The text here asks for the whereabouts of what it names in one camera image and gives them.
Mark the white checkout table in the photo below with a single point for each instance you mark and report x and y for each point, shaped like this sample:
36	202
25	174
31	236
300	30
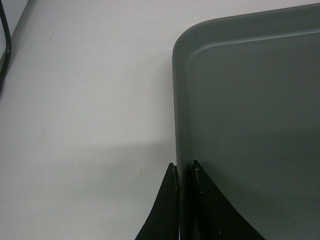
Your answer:
87	113

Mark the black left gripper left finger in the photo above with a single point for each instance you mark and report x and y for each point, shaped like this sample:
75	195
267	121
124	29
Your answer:
162	222

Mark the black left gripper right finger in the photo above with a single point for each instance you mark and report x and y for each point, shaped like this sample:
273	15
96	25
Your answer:
216	218

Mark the grey silver serving tray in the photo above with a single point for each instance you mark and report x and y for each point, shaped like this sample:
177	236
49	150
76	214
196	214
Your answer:
247	108

